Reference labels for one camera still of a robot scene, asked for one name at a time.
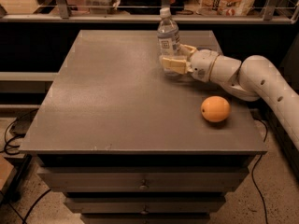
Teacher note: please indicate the orange fruit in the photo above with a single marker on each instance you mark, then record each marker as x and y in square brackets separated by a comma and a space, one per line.
[215, 109]

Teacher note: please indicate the grey power box floor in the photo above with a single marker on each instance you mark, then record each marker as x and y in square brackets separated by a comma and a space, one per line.
[21, 124]

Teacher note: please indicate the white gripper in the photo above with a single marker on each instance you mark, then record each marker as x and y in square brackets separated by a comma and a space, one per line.
[202, 64]

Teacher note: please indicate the black cloth bag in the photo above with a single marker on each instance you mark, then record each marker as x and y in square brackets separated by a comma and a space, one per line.
[143, 0]

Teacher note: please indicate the clear plastic water bottle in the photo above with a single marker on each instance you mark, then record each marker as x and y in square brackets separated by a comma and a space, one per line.
[168, 35]

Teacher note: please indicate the metal railing shelf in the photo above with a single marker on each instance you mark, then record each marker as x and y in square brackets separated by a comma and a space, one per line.
[191, 12]

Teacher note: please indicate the top drawer round knob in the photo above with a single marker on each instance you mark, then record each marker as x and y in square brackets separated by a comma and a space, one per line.
[144, 185]

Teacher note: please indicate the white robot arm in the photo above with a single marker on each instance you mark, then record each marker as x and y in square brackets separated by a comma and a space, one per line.
[249, 80]

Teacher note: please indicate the grey drawer cabinet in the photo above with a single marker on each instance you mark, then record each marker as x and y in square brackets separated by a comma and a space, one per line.
[112, 118]

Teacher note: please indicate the drawer round knob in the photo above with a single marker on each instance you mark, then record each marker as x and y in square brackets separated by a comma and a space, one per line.
[144, 185]
[144, 210]

